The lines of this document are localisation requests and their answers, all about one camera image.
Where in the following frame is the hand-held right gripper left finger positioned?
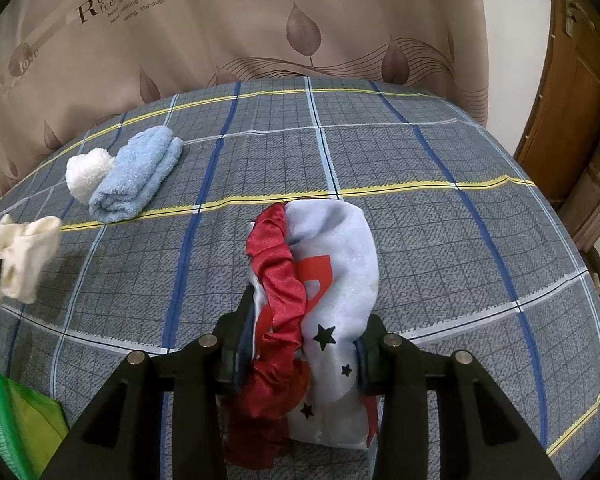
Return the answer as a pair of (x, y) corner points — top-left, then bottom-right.
(40, 287), (257, 480)

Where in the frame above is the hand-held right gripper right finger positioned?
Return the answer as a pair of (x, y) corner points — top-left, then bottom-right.
(354, 312), (563, 480)

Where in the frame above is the cream cloth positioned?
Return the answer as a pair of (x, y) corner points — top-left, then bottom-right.
(0, 214), (63, 311)

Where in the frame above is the white red star-print cloth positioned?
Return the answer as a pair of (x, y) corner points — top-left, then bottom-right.
(222, 199), (382, 472)

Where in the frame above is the white fluffy cloth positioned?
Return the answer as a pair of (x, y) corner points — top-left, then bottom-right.
(65, 147), (117, 206)

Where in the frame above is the light blue towel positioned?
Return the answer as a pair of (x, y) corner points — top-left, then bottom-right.
(88, 126), (185, 223)

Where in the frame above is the green packet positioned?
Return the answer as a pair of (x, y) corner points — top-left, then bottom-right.
(0, 370), (71, 480)

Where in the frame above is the wooden furniture piece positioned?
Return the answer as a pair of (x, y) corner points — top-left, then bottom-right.
(555, 155), (600, 253)

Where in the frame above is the beige leaf-print curtain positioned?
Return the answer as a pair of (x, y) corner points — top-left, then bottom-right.
(0, 0), (491, 221)

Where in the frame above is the wooden door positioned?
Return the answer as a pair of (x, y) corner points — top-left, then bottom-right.
(512, 0), (600, 206)

